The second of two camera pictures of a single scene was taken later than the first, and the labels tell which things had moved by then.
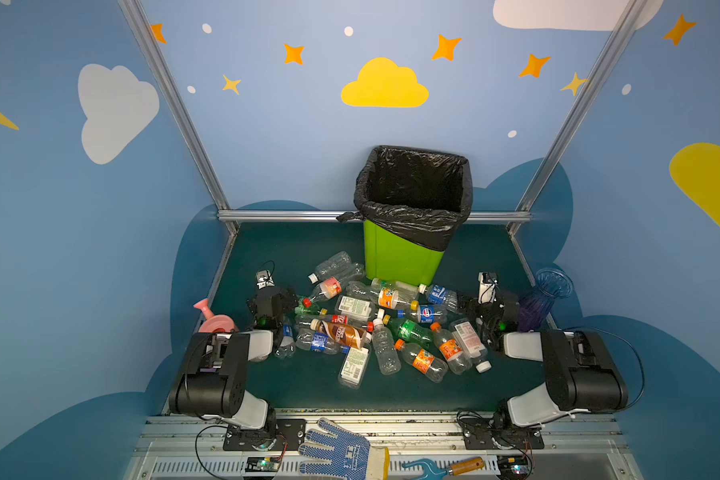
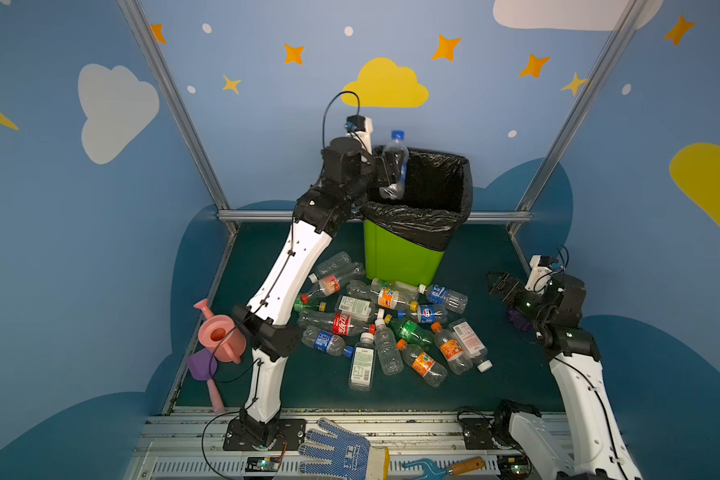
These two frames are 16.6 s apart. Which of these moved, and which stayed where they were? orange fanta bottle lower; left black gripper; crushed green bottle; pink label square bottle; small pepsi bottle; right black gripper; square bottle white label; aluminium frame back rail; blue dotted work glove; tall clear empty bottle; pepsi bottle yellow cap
Moved: square bottle white label; right black gripper; left black gripper; small pepsi bottle
Stayed: orange fanta bottle lower; tall clear empty bottle; pink label square bottle; aluminium frame back rail; pepsi bottle yellow cap; crushed green bottle; blue dotted work glove
